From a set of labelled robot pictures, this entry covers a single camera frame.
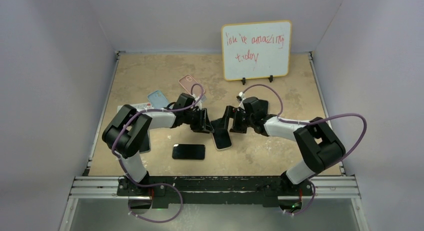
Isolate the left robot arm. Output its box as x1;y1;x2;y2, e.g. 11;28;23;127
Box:
101;93;215;196

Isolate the white printed card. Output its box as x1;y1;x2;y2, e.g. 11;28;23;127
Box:
129;102;154;115

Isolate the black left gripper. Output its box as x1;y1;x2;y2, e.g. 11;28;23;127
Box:
183;108;214;134

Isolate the green-edged phone at left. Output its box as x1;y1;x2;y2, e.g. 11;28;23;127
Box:
139;136;151;154

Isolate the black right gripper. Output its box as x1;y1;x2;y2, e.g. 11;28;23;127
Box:
216;105;255;134

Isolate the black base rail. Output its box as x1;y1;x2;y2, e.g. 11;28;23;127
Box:
117;175;314;210

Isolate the whiteboard with red writing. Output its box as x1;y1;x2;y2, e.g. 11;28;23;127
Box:
221;20;292;81

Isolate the aluminium frame rail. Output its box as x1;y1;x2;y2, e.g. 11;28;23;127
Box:
60;176;369;231

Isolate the pink phone case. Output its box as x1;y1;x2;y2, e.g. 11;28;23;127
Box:
178;74;206;97

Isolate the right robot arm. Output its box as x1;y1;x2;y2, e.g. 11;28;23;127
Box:
216;96;346;195

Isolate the black phone lying centre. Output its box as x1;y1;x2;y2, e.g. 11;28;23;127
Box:
172;144;206;161

